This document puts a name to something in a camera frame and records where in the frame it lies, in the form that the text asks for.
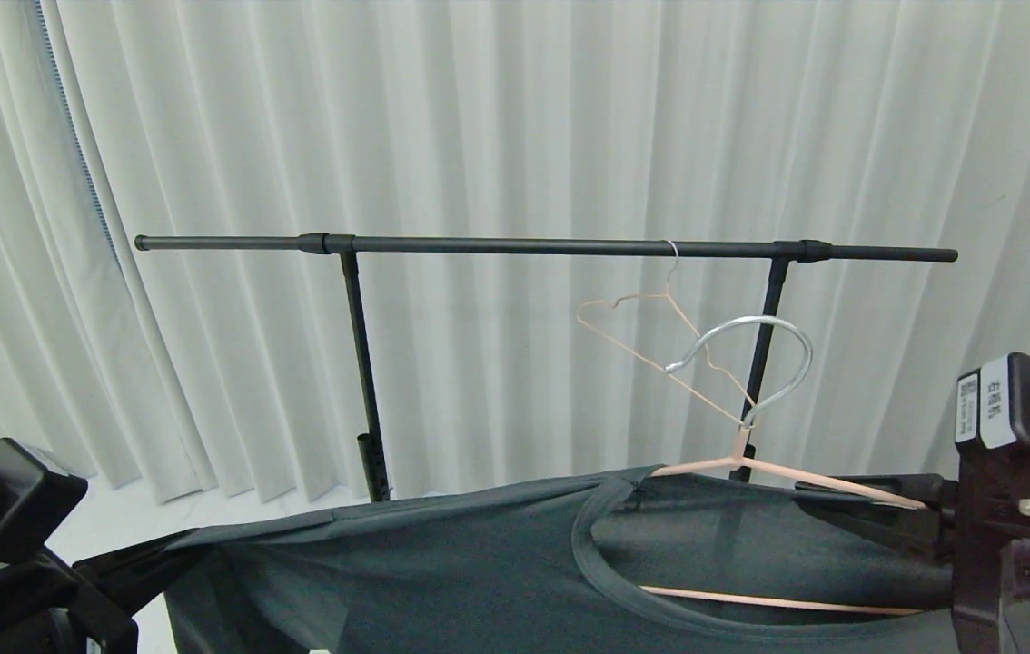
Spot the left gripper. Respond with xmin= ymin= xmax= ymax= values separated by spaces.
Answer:
xmin=0 ymin=531 xmax=207 ymax=654

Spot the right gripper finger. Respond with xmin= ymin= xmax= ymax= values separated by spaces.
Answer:
xmin=792 ymin=472 xmax=961 ymax=564

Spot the pink clothes hanger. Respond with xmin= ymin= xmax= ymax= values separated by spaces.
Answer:
xmin=640 ymin=315 xmax=929 ymax=619
xmin=576 ymin=241 xmax=761 ymax=428

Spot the dark grey shirt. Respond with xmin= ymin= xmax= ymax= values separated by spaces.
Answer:
xmin=161 ymin=465 xmax=1030 ymax=654

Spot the black clothes rack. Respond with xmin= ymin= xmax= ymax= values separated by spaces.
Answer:
xmin=135 ymin=232 xmax=959 ymax=503

